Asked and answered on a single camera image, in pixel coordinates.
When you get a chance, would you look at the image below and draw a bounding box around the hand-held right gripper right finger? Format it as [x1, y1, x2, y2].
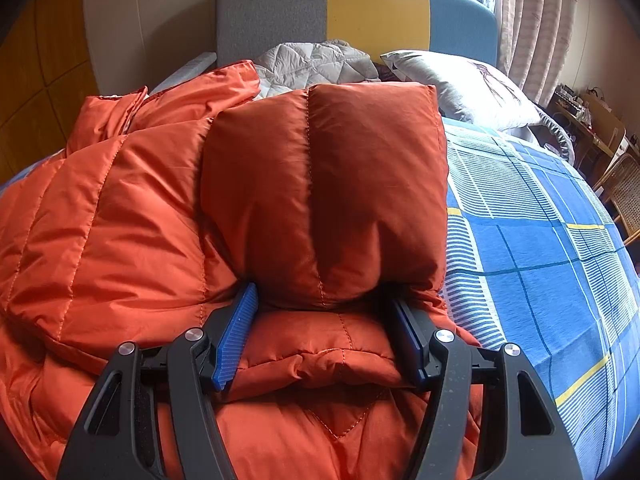
[387, 294, 583, 480]

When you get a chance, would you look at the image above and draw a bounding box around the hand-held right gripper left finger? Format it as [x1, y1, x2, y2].
[56, 282, 259, 480]

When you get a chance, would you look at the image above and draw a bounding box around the orange down jacket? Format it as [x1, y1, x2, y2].
[0, 60, 493, 480]

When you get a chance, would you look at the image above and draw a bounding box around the blue plaid bed sheet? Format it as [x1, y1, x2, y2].
[0, 117, 640, 480]

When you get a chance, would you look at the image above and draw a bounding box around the grey frilled cushion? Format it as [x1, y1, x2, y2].
[530, 105, 577, 162]

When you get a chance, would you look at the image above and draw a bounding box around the rattan wooden chair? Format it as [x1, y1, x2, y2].
[592, 152, 640, 242]

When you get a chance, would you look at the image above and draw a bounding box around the white printed pillow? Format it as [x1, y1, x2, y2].
[381, 50, 544, 132]

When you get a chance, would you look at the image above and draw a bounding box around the grey quilted blanket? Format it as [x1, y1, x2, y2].
[252, 40, 381, 99]

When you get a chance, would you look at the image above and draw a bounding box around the cluttered wooden desk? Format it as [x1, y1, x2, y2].
[550, 82, 629, 173]

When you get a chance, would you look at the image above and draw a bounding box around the grey yellow blue headboard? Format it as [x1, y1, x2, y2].
[216, 0, 499, 69]

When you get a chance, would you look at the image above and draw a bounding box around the orange wooden wardrobe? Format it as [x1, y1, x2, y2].
[0, 0, 99, 182]

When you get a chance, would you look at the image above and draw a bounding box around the beige patterned curtain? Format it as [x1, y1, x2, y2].
[495, 0, 582, 105]

